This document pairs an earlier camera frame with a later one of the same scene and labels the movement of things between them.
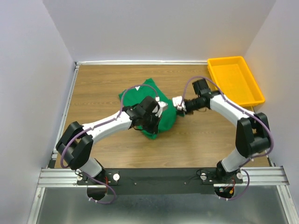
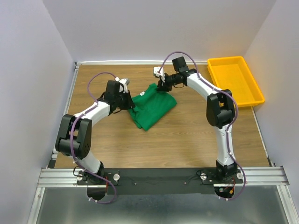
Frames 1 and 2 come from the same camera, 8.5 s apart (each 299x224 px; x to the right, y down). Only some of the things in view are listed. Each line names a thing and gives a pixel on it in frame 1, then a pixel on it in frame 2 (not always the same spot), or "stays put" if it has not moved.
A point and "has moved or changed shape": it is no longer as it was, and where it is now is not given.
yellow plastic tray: x=233 y=78 stays put
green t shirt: x=134 y=94 has moved or changed shape
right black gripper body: x=191 y=106 → x=170 y=80
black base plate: x=158 y=181 stays put
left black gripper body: x=150 y=122 → x=123 y=101
